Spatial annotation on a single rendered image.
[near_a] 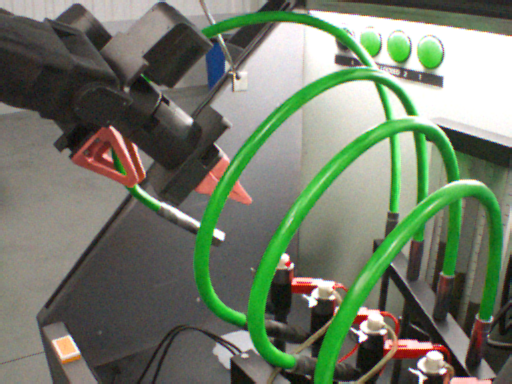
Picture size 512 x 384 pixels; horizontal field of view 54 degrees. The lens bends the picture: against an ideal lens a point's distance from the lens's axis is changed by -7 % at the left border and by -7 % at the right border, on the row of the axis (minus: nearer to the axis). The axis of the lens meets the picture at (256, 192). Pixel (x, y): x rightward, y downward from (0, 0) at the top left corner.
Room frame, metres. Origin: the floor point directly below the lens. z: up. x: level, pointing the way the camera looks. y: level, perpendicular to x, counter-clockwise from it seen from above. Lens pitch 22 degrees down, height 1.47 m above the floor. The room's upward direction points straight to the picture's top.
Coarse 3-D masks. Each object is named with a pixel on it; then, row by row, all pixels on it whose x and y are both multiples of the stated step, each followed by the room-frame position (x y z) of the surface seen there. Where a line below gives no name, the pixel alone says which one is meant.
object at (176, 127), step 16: (160, 112) 0.50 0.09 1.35; (176, 112) 0.51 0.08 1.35; (208, 112) 0.55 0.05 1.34; (144, 128) 0.49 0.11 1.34; (160, 128) 0.49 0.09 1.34; (176, 128) 0.50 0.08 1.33; (192, 128) 0.51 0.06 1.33; (208, 128) 0.52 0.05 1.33; (224, 128) 0.52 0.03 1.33; (144, 144) 0.50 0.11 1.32; (160, 144) 0.49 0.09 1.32; (176, 144) 0.50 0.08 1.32; (192, 144) 0.50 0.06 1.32; (208, 144) 0.51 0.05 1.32; (160, 160) 0.50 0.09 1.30; (176, 160) 0.50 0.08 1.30; (192, 160) 0.50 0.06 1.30; (160, 176) 0.51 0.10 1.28; (176, 176) 0.49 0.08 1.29; (160, 192) 0.49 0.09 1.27
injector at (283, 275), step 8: (280, 272) 0.57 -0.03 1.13; (288, 272) 0.57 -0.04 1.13; (272, 280) 0.57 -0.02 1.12; (280, 280) 0.57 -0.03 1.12; (288, 280) 0.57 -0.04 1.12; (272, 288) 0.57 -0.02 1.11; (280, 288) 0.57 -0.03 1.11; (288, 288) 0.57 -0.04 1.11; (272, 296) 0.57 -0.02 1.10; (280, 296) 0.57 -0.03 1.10; (288, 296) 0.57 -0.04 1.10; (272, 304) 0.57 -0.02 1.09; (280, 304) 0.57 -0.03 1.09; (288, 304) 0.57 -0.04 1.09; (272, 312) 0.56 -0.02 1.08; (280, 312) 0.57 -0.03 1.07; (288, 312) 0.57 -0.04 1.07; (280, 320) 0.57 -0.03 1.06; (280, 344) 0.57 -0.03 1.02
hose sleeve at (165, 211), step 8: (160, 208) 0.62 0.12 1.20; (168, 208) 0.62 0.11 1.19; (160, 216) 0.62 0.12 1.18; (168, 216) 0.62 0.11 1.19; (176, 216) 0.62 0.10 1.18; (184, 216) 0.63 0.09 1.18; (176, 224) 0.63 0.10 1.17; (184, 224) 0.62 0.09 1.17; (192, 224) 0.63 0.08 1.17; (192, 232) 0.63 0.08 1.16
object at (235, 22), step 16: (240, 16) 0.64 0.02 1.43; (256, 16) 0.65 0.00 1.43; (272, 16) 0.65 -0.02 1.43; (288, 16) 0.65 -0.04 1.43; (304, 16) 0.66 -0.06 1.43; (208, 32) 0.63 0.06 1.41; (336, 32) 0.67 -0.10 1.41; (352, 48) 0.67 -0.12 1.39; (368, 64) 0.68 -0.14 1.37; (384, 96) 0.68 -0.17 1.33; (384, 112) 0.69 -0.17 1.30; (112, 160) 0.61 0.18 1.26; (400, 160) 0.69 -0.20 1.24; (400, 176) 0.69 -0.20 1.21; (144, 192) 0.62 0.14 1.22
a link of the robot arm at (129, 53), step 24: (144, 24) 0.49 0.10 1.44; (168, 24) 0.48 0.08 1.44; (192, 24) 0.53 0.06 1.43; (120, 48) 0.48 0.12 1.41; (144, 48) 0.47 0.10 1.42; (168, 48) 0.49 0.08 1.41; (192, 48) 0.49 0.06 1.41; (120, 72) 0.47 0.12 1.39; (168, 72) 0.49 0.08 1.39; (96, 96) 0.43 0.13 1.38; (120, 96) 0.44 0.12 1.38; (96, 120) 0.44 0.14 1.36
